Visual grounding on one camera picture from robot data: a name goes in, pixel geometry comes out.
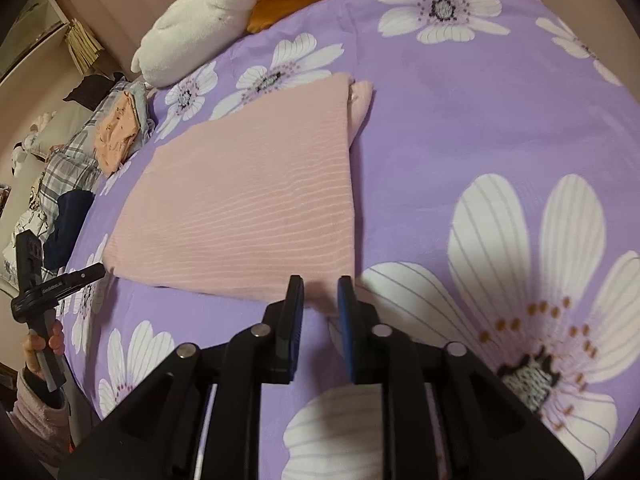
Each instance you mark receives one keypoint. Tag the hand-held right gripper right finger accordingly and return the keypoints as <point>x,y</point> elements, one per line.
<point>346,330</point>

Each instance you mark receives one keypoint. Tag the pink curtain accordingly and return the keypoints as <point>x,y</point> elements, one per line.
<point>100,0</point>

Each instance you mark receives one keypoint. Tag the person's left forearm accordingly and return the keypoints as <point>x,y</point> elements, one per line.
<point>40,410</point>

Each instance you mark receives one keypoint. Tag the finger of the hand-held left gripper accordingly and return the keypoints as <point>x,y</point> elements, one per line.
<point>85,276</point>

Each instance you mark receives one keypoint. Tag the white goose plush toy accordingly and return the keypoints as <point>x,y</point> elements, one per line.
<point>200,25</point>

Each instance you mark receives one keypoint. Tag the small plush toys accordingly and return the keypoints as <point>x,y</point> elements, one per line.
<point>30,145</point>

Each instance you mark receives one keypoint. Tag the grey blue garment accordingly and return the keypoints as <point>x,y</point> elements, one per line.
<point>142,100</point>

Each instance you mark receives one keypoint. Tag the black cat-shaped pillow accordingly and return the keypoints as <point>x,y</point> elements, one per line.
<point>95,90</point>

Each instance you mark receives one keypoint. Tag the orange printed garment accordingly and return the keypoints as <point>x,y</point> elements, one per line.
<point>117,135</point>

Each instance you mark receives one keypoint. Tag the person's left hand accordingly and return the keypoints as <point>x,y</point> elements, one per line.
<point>56,342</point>

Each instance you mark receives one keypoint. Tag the pink striped sweater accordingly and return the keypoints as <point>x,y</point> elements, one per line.
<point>240,200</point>

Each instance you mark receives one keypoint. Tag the navy cloth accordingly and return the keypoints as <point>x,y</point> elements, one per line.
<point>70,220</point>

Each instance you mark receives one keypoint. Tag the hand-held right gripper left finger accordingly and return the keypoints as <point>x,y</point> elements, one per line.
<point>295,330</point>

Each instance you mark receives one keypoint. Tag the purple floral bedsheet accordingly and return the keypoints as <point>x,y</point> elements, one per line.
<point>450,125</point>

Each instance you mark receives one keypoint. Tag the white printed cloth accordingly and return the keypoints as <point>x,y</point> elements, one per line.
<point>25,225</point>

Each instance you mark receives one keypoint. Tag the beige pillow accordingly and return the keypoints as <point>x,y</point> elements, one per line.
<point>75,120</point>

